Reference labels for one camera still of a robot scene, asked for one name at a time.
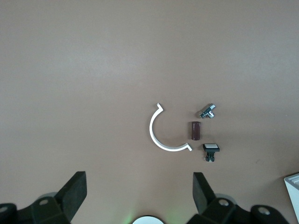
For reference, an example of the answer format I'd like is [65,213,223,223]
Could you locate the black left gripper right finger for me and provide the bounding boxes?
[186,172,290,224]

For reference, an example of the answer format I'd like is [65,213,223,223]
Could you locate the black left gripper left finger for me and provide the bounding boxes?
[0,171,87,224]

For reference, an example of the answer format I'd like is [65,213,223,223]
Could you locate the small rectangular white-faced push button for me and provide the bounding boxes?
[202,143,221,163]

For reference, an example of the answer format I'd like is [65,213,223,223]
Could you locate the white drawer cabinet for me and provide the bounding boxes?
[284,172,299,224]

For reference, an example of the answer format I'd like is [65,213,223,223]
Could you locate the maroon cylindrical component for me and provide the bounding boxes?
[191,120,202,141]

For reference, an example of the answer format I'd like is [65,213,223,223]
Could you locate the chrome metal valve fitting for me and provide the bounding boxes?
[197,103,217,119]

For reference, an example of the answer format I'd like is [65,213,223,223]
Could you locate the white half-ring pipe clamp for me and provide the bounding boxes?
[149,102,194,152]

